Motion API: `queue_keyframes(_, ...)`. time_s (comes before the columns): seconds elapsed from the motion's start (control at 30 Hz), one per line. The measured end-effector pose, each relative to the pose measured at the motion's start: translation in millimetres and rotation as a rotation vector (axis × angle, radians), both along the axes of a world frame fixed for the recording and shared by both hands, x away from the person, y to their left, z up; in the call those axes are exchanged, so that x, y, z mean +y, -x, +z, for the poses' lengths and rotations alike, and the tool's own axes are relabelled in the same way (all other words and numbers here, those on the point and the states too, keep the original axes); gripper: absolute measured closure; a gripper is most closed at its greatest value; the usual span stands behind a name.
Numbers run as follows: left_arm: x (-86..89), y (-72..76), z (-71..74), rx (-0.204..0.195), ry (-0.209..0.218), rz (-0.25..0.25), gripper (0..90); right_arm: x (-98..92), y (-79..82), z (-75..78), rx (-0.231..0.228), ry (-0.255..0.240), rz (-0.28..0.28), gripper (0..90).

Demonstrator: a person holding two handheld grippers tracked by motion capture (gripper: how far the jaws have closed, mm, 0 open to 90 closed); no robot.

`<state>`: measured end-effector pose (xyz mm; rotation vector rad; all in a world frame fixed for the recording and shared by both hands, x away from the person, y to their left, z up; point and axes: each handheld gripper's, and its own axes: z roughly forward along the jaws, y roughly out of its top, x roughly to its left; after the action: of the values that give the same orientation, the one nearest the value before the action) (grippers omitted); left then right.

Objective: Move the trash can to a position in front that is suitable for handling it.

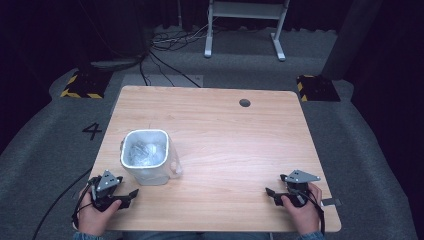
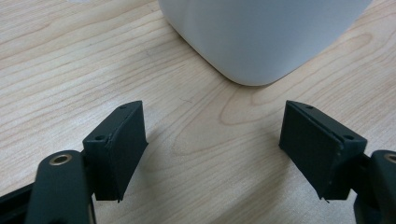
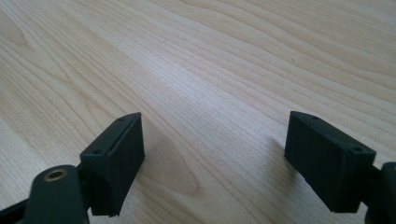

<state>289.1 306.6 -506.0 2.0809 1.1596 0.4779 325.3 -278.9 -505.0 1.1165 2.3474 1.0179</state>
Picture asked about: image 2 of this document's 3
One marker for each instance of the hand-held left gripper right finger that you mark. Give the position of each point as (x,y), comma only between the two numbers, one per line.
(317,149)

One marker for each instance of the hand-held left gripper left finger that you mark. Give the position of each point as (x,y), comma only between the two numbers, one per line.
(116,149)

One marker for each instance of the white plastic container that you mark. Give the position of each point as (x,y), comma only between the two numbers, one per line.
(258,37)

